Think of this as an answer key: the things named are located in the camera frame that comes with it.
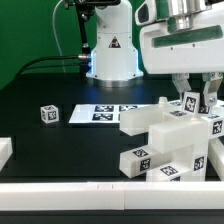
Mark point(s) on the white wall block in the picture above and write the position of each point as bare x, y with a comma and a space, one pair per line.
5, 151
216, 156

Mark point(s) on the white tag base sheet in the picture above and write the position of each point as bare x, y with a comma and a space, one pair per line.
100, 113

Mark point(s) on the white left wall block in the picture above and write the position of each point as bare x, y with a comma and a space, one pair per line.
5, 151

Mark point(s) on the white chair back frame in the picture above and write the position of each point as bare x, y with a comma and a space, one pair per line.
170, 128

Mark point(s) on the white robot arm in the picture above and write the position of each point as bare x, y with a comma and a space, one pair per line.
117, 53

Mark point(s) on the white right wall block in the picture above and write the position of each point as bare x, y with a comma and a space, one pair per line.
216, 156

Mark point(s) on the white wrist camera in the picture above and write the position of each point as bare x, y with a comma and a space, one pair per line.
146, 13

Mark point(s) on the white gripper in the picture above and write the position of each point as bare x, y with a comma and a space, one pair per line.
199, 50

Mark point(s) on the white chair seat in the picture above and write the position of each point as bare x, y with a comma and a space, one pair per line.
194, 157

